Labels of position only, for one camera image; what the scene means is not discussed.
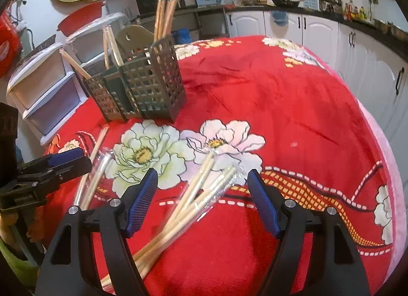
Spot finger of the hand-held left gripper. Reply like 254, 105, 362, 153
17, 147, 94, 195

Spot white kitchen cabinets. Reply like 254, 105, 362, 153
226, 9, 408, 144

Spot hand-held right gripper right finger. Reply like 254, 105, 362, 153
247, 169, 371, 296

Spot red floral blanket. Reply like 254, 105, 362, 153
43, 35, 399, 296

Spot row of condiment bottles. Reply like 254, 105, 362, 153
342, 0, 371, 22

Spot person's orange green clothing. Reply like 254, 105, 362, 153
0, 210, 43, 288

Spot dark perforated utensil holder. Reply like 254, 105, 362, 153
82, 25, 188, 124

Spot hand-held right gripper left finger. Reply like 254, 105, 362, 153
34, 168, 159, 296

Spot black wok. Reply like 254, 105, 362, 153
272, 0, 302, 9

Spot steel cooking pot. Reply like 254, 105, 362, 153
374, 18, 391, 33

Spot red plastic bag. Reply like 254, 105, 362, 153
0, 9, 21, 77

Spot black kitchen countertop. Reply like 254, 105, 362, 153
225, 3, 408, 48

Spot blue plastic container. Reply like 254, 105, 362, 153
174, 28, 192, 44

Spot blue hanging bag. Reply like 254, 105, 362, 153
271, 11, 288, 26

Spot red plastic basin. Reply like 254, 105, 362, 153
57, 1, 106, 37

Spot white plastic drawer tower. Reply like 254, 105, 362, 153
6, 43, 85, 145
64, 12, 129, 72

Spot wooden chopstick pair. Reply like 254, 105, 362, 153
60, 49, 93, 80
102, 27, 111, 70
162, 0, 181, 41
74, 127, 109, 205
161, 151, 219, 236
134, 164, 243, 261
80, 152, 115, 209
153, 0, 168, 43
107, 27, 125, 67
100, 207, 224, 290

